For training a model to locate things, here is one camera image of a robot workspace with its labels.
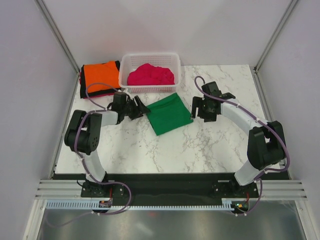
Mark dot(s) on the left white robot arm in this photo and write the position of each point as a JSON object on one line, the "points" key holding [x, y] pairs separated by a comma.
{"points": [[84, 129]]}

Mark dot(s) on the orange folded t shirt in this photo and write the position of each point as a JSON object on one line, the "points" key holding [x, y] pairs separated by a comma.
{"points": [[100, 77]]}

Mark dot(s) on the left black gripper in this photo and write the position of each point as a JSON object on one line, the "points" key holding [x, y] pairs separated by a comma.
{"points": [[142, 107]]}

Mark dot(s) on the left aluminium frame post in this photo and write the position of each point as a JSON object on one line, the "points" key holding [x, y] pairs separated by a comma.
{"points": [[57, 33]]}

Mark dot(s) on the aluminium front rail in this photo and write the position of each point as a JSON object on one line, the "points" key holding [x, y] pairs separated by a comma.
{"points": [[271, 190]]}

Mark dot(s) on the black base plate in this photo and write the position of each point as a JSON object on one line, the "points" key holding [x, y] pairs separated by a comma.
{"points": [[169, 189]]}

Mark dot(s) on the magenta t shirt in basket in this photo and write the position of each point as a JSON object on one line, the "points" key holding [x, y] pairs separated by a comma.
{"points": [[147, 75]]}

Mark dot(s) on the white slotted cable duct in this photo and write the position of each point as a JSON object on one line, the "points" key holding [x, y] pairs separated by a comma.
{"points": [[96, 205]]}

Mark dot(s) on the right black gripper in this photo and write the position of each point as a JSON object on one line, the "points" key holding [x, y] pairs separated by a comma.
{"points": [[197, 102]]}

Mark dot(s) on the green t shirt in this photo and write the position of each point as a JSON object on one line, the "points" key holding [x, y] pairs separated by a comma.
{"points": [[168, 114]]}

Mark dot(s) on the white plastic basket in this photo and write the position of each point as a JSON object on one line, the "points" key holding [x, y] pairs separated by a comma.
{"points": [[130, 62]]}

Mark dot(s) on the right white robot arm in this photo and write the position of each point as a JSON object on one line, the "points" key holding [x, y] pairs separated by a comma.
{"points": [[266, 145]]}

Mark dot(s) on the right aluminium frame post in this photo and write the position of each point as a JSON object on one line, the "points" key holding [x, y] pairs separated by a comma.
{"points": [[276, 33]]}

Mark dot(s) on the aluminium frame post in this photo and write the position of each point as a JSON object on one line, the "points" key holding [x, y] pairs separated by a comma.
{"points": [[57, 33], [276, 33]]}

